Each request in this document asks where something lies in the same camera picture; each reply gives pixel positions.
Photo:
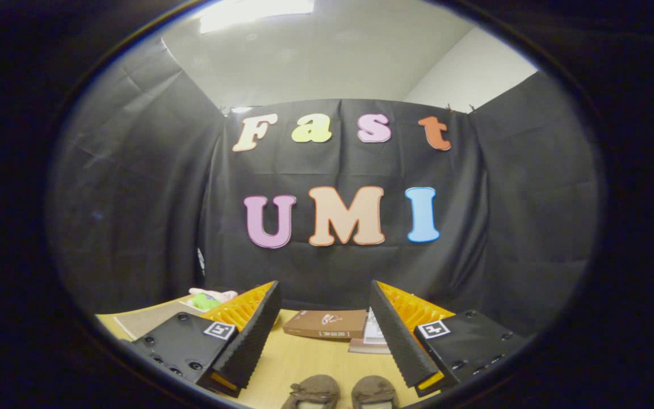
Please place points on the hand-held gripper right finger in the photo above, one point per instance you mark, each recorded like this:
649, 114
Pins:
398, 335

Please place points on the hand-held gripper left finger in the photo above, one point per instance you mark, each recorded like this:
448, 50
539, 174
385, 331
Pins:
253, 335

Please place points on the brown suede shoe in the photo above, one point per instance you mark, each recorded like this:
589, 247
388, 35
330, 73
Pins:
373, 389
313, 389

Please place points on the beige fabric storage box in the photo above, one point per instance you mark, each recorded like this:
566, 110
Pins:
151, 321

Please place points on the plain white book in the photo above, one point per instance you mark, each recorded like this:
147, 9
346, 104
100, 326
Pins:
373, 329

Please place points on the pink book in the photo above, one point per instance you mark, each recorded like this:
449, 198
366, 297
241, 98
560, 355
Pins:
364, 346

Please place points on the pink plush toy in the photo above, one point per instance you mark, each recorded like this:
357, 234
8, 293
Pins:
213, 293

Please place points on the green plush toy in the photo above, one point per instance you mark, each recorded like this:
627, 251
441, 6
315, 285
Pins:
205, 302

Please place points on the brown hardcover book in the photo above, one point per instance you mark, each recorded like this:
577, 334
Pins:
327, 324

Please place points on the black backdrop cloth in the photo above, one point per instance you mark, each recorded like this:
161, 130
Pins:
134, 199

